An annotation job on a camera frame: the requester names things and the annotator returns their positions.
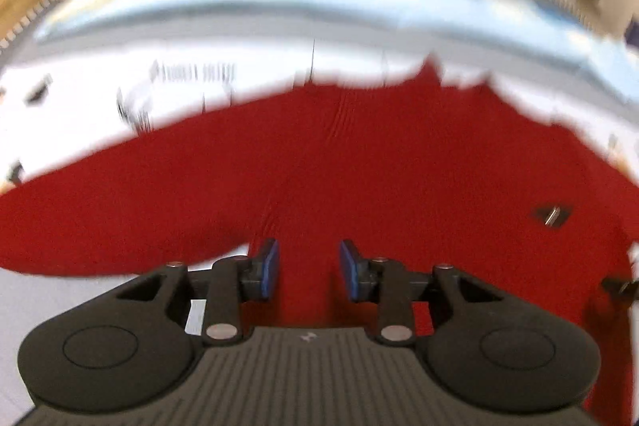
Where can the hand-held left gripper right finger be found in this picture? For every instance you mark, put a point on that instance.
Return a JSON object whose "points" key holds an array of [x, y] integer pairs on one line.
{"points": [[349, 269]]}

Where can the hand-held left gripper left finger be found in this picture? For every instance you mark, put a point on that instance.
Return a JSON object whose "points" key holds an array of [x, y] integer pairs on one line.
{"points": [[268, 269]]}

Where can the red ribbed knit garment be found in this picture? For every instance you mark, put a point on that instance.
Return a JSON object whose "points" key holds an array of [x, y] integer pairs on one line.
{"points": [[349, 156]]}

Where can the white printed blanket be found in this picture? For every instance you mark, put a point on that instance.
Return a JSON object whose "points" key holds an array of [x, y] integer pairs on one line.
{"points": [[100, 116]]}

